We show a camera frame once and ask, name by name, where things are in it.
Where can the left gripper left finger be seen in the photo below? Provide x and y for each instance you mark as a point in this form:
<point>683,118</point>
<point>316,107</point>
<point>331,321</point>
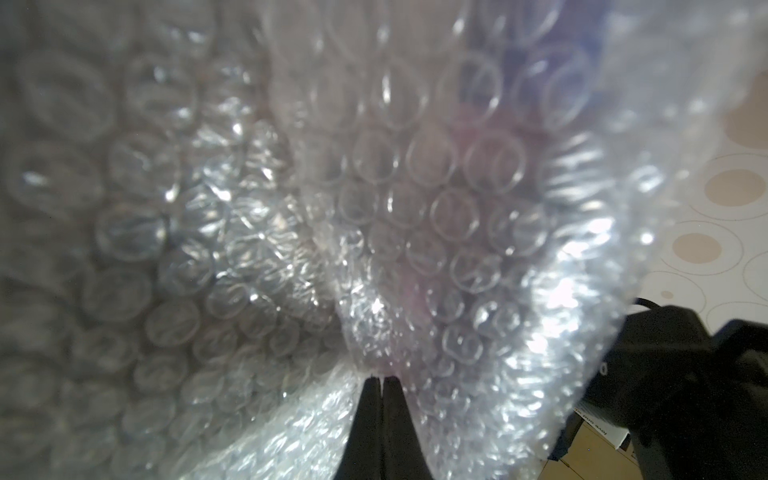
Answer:
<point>362,457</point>

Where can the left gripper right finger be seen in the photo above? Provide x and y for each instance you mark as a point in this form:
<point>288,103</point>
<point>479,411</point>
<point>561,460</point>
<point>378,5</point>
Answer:
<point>402,457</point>

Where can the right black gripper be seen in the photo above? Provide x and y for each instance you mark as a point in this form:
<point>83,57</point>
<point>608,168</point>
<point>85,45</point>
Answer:
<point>694,403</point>

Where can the purple bottle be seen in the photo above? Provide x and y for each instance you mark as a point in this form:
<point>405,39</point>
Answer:
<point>465,218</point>

